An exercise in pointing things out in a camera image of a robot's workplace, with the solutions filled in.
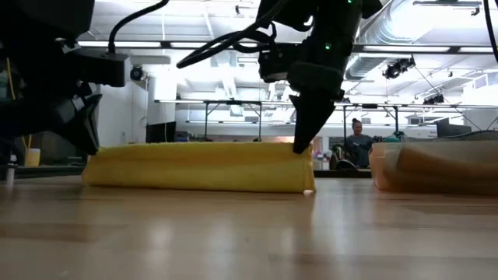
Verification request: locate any white bottle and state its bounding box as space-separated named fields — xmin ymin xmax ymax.
xmin=5 ymin=154 xmax=17 ymax=187

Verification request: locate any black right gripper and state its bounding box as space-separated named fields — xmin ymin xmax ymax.
xmin=286 ymin=37 xmax=353 ymax=155

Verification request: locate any silver ventilation duct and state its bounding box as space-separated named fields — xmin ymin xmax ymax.
xmin=344 ymin=0 xmax=433 ymax=81

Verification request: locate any black metal table frame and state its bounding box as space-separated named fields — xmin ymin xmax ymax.
xmin=202 ymin=99 xmax=262 ymax=143
xmin=342 ymin=103 xmax=400 ymax=141

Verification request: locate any black overhead camera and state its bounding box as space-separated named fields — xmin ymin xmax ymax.
xmin=128 ymin=65 xmax=146 ymax=82

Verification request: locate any yellow microfiber towel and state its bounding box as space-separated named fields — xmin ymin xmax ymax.
xmin=81 ymin=142 xmax=317 ymax=194

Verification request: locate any yellow plastic cup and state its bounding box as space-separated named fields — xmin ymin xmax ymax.
xmin=24 ymin=147 xmax=41 ymax=167

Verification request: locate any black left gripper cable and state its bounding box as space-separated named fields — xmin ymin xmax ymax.
xmin=107 ymin=0 xmax=171 ymax=54

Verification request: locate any person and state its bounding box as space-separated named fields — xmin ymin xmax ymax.
xmin=344 ymin=117 xmax=377 ymax=169

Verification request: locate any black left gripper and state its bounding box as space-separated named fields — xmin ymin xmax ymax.
xmin=0 ymin=37 xmax=103 ymax=156

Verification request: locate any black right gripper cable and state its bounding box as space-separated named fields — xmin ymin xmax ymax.
xmin=175 ymin=0 xmax=312 ymax=70

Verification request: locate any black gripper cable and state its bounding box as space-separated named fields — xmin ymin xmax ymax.
xmin=107 ymin=0 xmax=171 ymax=54
xmin=175 ymin=0 xmax=312 ymax=70

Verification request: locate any black office chair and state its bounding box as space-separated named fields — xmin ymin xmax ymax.
xmin=335 ymin=144 xmax=356 ymax=170

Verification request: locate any orange translucent plastic tray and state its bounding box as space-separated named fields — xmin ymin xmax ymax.
xmin=369 ymin=140 xmax=498 ymax=195

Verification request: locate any black overhead rig beam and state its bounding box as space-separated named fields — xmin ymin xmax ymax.
xmin=77 ymin=40 xmax=498 ymax=54

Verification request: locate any black computer monitor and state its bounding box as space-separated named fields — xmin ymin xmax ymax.
xmin=435 ymin=118 xmax=472 ymax=138
xmin=146 ymin=121 xmax=177 ymax=144

